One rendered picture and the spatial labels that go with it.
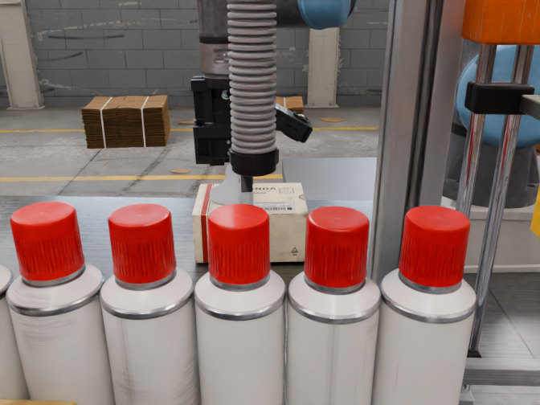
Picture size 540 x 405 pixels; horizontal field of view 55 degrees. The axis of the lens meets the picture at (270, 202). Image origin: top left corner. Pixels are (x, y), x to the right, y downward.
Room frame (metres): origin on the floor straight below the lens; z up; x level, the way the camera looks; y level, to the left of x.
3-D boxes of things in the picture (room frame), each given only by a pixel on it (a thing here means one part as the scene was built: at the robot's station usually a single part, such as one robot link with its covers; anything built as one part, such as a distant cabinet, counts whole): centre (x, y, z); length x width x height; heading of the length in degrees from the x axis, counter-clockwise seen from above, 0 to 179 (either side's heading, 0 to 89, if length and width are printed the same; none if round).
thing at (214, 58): (0.71, 0.06, 1.11); 0.08 x 0.08 x 0.05
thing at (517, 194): (0.71, -0.31, 0.97); 0.15 x 0.15 x 0.10
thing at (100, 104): (4.32, 1.19, 0.16); 0.65 x 0.54 x 0.32; 96
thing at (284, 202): (0.71, 0.03, 0.87); 0.16 x 0.12 x 0.07; 92
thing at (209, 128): (0.71, 0.06, 1.03); 0.09 x 0.08 x 0.12; 92
